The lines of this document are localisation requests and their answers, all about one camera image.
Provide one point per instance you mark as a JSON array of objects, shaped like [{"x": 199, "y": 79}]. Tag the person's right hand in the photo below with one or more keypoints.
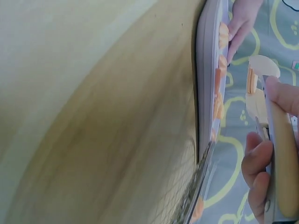
[{"x": 255, "y": 168}]

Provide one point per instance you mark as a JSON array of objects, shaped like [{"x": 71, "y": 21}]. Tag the person's left hand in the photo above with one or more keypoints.
[{"x": 241, "y": 21}]

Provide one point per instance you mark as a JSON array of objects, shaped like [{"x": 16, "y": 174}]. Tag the person's left fingers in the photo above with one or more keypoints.
[{"x": 233, "y": 37}]

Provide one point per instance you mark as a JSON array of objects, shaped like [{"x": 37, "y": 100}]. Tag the grey tray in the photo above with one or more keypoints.
[{"x": 206, "y": 70}]

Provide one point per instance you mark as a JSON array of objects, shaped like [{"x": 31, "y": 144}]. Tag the steel tongs with cream tips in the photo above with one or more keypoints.
[{"x": 283, "y": 149}]

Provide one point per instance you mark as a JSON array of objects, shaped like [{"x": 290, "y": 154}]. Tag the orange carrot slice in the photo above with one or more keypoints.
[
  {"x": 251, "y": 80},
  {"x": 199, "y": 208}
]

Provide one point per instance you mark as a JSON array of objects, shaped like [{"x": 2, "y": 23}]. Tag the row of orange carrot pieces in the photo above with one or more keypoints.
[{"x": 219, "y": 105}]

